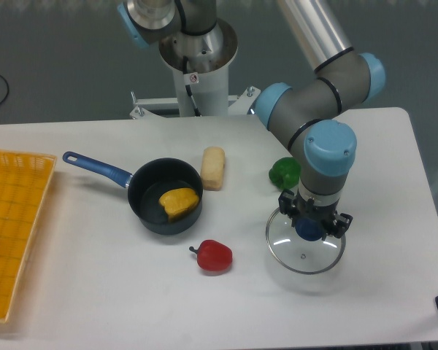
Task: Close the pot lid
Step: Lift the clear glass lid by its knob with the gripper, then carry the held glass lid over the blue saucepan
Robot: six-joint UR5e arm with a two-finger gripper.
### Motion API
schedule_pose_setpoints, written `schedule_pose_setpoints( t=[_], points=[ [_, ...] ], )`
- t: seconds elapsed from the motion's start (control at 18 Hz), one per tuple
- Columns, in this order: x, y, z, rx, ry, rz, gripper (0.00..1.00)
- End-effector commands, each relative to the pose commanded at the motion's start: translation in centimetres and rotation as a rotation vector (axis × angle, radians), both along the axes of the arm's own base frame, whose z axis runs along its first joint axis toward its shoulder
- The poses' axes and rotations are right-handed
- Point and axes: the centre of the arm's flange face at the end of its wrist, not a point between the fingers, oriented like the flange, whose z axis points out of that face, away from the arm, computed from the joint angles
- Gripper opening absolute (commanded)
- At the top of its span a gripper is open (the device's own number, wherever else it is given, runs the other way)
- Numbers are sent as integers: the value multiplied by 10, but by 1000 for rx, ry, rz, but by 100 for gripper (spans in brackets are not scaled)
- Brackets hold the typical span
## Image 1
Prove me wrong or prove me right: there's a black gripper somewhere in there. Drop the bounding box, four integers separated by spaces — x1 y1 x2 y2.
278 189 353 239

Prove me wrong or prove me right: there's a glass lid blue knob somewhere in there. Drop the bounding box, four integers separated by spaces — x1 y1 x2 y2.
266 209 346 275

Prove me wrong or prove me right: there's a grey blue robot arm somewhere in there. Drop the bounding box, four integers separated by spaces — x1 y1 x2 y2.
118 1 385 240

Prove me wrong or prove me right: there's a green bell pepper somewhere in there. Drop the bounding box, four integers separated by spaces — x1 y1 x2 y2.
268 157 301 190

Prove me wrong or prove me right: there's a beige bread loaf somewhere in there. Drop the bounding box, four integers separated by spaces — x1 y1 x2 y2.
200 147 226 191

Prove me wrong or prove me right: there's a red bell pepper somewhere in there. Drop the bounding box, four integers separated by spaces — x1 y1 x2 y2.
189 239 233 272

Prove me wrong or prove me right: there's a yellow bell pepper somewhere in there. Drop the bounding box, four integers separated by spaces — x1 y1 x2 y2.
158 187 199 222

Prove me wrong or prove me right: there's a dark blue saucepan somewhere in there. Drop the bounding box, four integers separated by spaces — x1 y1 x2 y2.
63 151 203 236

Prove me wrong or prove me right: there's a yellow plastic basket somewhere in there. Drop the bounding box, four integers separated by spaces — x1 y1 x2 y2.
0 149 57 323

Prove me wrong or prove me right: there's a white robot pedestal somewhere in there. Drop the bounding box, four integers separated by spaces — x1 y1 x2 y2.
131 19 261 119

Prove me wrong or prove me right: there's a black cable on pedestal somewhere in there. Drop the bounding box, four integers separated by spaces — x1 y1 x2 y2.
182 55 201 117

